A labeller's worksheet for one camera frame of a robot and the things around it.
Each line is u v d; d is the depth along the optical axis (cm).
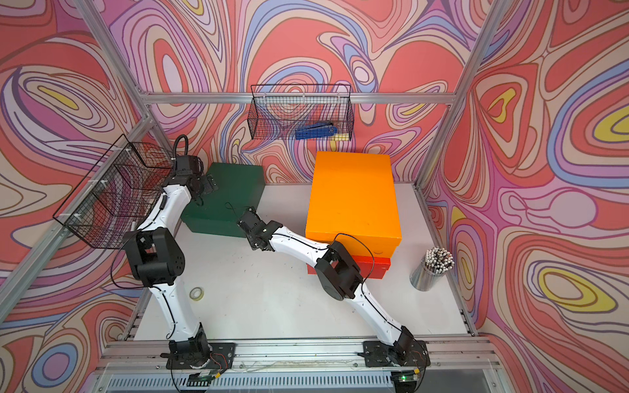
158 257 53
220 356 73
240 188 116
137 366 73
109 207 73
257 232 72
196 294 84
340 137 84
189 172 74
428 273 77
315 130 90
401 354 63
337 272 57
